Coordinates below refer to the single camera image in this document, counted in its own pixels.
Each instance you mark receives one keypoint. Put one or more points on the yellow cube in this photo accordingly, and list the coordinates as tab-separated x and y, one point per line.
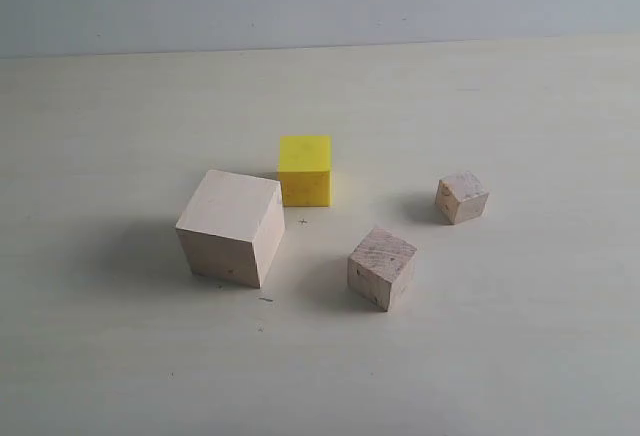
304	170

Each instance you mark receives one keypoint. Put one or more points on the large wooden cube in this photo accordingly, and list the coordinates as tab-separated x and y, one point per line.
232	227

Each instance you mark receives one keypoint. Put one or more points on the medium wooden cube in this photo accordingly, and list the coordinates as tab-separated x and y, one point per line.
381	267

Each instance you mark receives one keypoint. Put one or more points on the small wooden cube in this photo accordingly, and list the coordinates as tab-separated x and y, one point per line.
461	197

